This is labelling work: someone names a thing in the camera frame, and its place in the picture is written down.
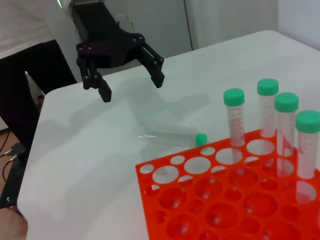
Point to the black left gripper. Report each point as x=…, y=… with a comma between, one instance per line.
x=100, y=25

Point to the green capped clear test tube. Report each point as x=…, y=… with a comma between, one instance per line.
x=308, y=121
x=175, y=137
x=233, y=97
x=286, y=101
x=268, y=87

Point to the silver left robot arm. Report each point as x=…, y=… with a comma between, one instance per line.
x=63, y=5

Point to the orange test tube rack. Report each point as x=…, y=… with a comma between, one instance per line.
x=225, y=200

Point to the person in white shirt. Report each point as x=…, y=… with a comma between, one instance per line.
x=20, y=25

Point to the small black connector box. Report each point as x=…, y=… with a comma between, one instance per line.
x=19, y=150

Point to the white wall socket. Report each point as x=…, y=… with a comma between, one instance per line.
x=122, y=17

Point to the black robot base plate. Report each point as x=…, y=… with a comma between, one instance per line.
x=12, y=187

